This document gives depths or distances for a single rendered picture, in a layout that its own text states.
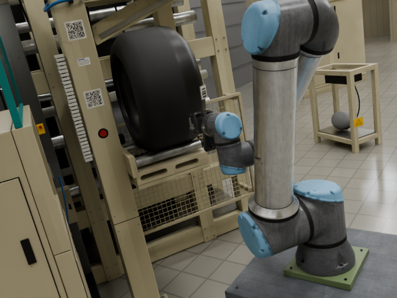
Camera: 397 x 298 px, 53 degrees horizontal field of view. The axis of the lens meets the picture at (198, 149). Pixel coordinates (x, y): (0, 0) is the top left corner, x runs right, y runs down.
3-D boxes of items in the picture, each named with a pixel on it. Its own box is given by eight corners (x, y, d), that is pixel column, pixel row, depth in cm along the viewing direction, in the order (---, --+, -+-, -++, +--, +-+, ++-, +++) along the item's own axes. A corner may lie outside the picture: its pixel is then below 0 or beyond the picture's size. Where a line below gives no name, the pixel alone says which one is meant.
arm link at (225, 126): (222, 144, 131) (216, 115, 129) (207, 142, 143) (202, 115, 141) (247, 137, 134) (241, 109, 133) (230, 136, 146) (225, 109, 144)
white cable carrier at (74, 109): (85, 162, 177) (54, 55, 163) (84, 159, 181) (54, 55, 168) (95, 159, 178) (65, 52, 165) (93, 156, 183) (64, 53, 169)
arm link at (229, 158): (257, 170, 138) (250, 136, 136) (228, 180, 134) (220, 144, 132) (245, 167, 146) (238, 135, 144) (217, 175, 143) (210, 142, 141)
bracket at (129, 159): (133, 178, 174) (128, 158, 171) (114, 159, 210) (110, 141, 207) (140, 176, 175) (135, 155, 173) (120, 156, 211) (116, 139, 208)
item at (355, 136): (355, 153, 381) (350, 71, 358) (314, 142, 435) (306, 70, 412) (382, 143, 393) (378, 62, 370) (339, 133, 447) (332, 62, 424)
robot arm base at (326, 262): (358, 247, 135) (355, 221, 133) (352, 279, 119) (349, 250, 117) (302, 243, 144) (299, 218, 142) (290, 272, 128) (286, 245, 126)
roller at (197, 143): (134, 165, 176) (131, 157, 178) (134, 169, 180) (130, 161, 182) (204, 144, 188) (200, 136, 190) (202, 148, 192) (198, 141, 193)
